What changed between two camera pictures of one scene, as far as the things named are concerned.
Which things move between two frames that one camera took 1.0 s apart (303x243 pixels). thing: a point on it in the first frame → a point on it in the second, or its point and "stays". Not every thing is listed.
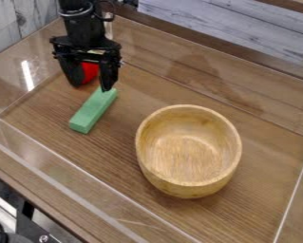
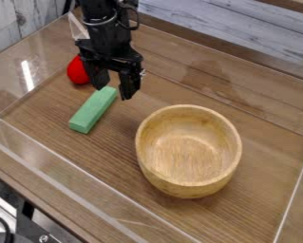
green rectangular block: (93, 109) stays
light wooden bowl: (189, 148) stays
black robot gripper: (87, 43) → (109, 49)
